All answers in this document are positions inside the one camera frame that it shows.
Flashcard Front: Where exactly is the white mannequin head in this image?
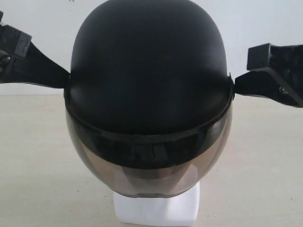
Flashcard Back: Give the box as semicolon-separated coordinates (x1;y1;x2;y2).
113;183;200;227

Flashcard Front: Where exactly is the black helmet with visor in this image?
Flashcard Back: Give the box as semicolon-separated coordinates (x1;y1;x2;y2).
64;0;232;198

